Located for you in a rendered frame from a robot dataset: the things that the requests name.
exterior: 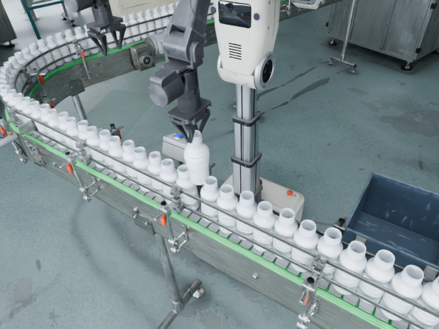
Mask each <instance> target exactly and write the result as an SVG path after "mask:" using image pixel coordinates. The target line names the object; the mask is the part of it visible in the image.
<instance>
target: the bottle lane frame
mask: <svg viewBox="0 0 439 329"><path fill-rule="evenodd" d="M24 138H25V139H26V140H28V141H29V143H30V144H33V145H34V146H36V147H37V149H38V151H39V153H41V154H43V155H44V157H43V158H42V159H43V161H44V163H45V165H43V164H42V163H40V162H38V161H37V162H38V164H39V165H41V166H43V167H44V168H46V169H47V170H49V171H51V172H53V173H54V174H56V175H58V176H59V177H61V178H63V179H64V180H67V181H68V182H70V183H71V184H73V185H75V186H77V187H78V188H80V186H79V184H78V182H77V179H76V177H75V175H74V172H73V173H72V174H70V172H69V171H68V169H67V167H66V166H64V167H63V168H62V169H60V167H59V166H60V165H62V164H63V163H64V162H66V160H65V157H66V155H65V153H64V152H61V151H59V149H56V148H53V146H49V145H48V144H46V143H44V142H43V141H40V140H38V139H37V138H34V137H33V136H31V135H29V134H26V133H25V134H24ZM75 160H76V159H75ZM75 165H76V168H77V170H78V173H79V174H80V177H81V179H82V181H83V184H84V186H86V187H88V186H89V185H91V184H92V183H93V180H92V178H91V176H94V177H95V179H96V182H97V183H95V184H97V185H98V186H99V189H100V191H98V192H97V193H95V194H94V195H93V196H94V197H95V198H97V199H99V200H101V201H102V202H104V203H105V204H108V205H109V206H111V207H113V208H114V209H116V210H118V211H119V212H121V213H123V214H125V215H126V216H128V217H130V218H132V219H133V216H132V213H131V212H132V211H133V210H134V211H135V212H139V213H141V214H142V215H144V216H146V217H147V218H148V219H149V220H150V221H151V222H152V226H153V229H154V232H156V233H157V234H159V235H160V236H162V237H164V238H166V239H168V240H169V235H168V232H167V228H166V225H165V226H163V225H162V224H161V220H159V221H158V222H155V221H154V219H155V218H156V217H157V216H158V215H159V214H160V212H159V207H160V205H161V203H158V202H156V201H155V200H154V198H155V197H154V198H153V199H151V198H148V197H147V196H146V194H147V193H146V194H145V195H143V194H141V193H139V192H138V190H136V191H135V190H134V189H132V188H130V186H131V185H130V186H129V187H128V186H126V185H124V184H123V182H121V183H120V182H118V181H116V179H112V178H110V177H109V176H108V175H105V174H103V173H102V171H101V172H99V171H97V170H96V169H95V168H92V167H90V166H88V165H89V164H88V165H86V164H84V163H83V162H82V161H81V162H80V161H78V160H76V164H75ZM95 184H93V185H92V186H91V187H90V188H89V191H88V193H89V194H90V195H91V194H92V193H94V192H95V191H96V190H97V189H96V187H95ZM171 212H172V215H171V216H170V221H171V227H172V231H173V235H174V237H175V238H177V237H178V236H179V235H180V234H181V233H182V232H183V230H182V225H184V226H186V228H187V233H186V232H185V234H187V235H188V240H189V241H186V242H185V243H184V244H183V245H182V246H181V248H183V249H185V250H186V251H188V252H190V253H191V254H193V255H195V256H196V257H199V258H200V259H202V260H203V261H205V262H207V263H209V264H210V265H212V266H214V267H215V268H217V269H219V270H221V271H222V272H224V273H226V274H227V275H230V276H231V277H233V278H234V279H236V280H238V281H239V282H241V283H243V284H245V285H246V286H248V287H249V288H251V289H253V290H255V291H257V292H258V293H260V294H262V295H263V296H265V297H267V298H268V299H270V300H272V301H273V302H276V303H277V304H279V305H281V306H282V307H284V308H286V309H288V310H289V311H291V312H292V313H294V314H296V315H298V316H299V313H300V310H301V304H299V300H300V298H301V296H302V293H303V291H301V285H302V282H303V280H304V279H303V278H301V274H302V272H301V273H300V274H299V275H295V274H293V273H291V272H289V271H288V268H289V265H288V266H287V267H286V268H285V269H284V268H282V267H280V266H278V265H276V264H275V262H276V259H275V260H274V261H273V262H271V261H269V260H267V259H265V258H263V255H264V253H265V252H264V253H263V254H262V255H261V256H259V255H257V254H255V253H253V252H252V247H253V246H252V247H251V248H250V249H249V250H247V249H246V248H244V247H242V246H240V243H241V241H242V240H241V241H240V242H239V243H238V244H236V243H235V242H232V241H231V240H229V238H230V236H231V235H230V236H229V237H228V238H224V237H223V236H221V235H219V231H220V230H219V231H217V232H213V231H211V230H210V229H208V227H209V226H210V225H208V226H207V227H204V226H202V225H200V224H199V221H200V220H199V221H197V222H194V221H192V220H191V219H189V217H190V215H189V216H188V217H185V216H183V215H181V214H180V213H179V212H178V213H177V212H175V211H173V210H171ZM133 220H134V219H133ZM329 287H330V286H328V287H327V288H326V290H323V289H322V288H320V287H317V291H316V293H315V295H314V296H315V297H317V298H319V299H321V301H320V303H319V305H317V307H318V310H317V313H314V314H313V315H312V316H311V320H310V323H312V324H313V325H315V326H317V327H318V328H320V329H398V328H396V327H394V326H392V325H391V320H392V319H389V322H385V321H383V320H381V319H379V318H377V317H375V309H374V310H373V312H372V313H371V314H370V313H367V312H366V311H363V310H362V309H360V308H359V301H358V302H357V304H356V305H352V304H350V303H348V302H347V301H345V300H344V294H342V295H341V297H340V298H339V297H337V296H335V295H333V294H331V293H330V292H329Z"/></svg>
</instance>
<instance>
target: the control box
mask: <svg viewBox="0 0 439 329"><path fill-rule="evenodd" d="M175 134H180V133H173V134H169V135H167V136H164V137H163V148H162V154H163V155H166V156H168V157H171V158H173V159H176V160H177V161H179V162H180V165H182V164H183V163H185V164H186V161H185V159H184V149H185V147H186V146H187V144H188V142H186V140H185V138H184V137H182V138H177V137H175V136H174V135H175Z"/></svg>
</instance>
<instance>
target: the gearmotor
mask: <svg viewBox="0 0 439 329"><path fill-rule="evenodd" d="M164 35H165V31H164V32H159V33H155V34H153V35H150V36H147V37H146V38H145V42H141V43H139V44H136V45H132V46H131V47H129V48H130V52H131V57H132V60H133V65H134V68H135V70H136V71H138V70H140V71H144V70H146V69H150V68H152V67H155V59H154V56H155V55H159V54H164V51H163V38H164Z"/></svg>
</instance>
